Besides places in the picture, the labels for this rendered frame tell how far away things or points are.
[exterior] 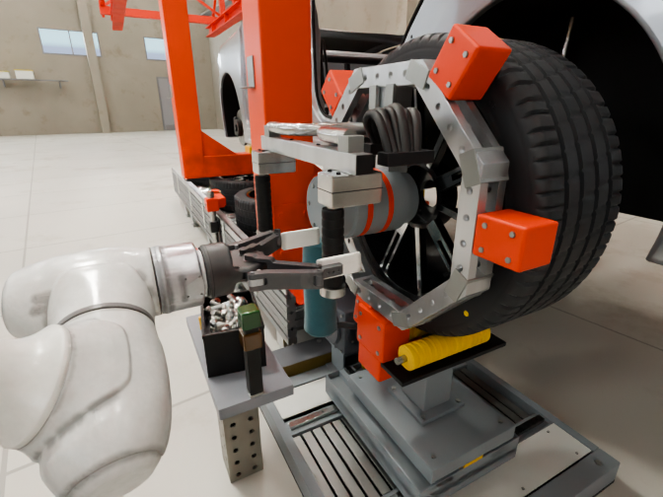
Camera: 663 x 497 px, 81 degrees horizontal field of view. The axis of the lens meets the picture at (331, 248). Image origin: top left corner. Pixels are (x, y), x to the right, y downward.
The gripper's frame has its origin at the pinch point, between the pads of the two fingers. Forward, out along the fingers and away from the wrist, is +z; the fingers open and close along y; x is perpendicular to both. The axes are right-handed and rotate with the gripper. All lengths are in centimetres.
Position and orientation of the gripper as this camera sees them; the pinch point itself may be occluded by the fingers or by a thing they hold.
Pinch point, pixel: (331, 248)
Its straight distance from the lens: 62.0
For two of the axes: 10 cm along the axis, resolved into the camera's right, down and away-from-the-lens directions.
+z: 8.8, -1.6, 4.4
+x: 0.0, -9.4, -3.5
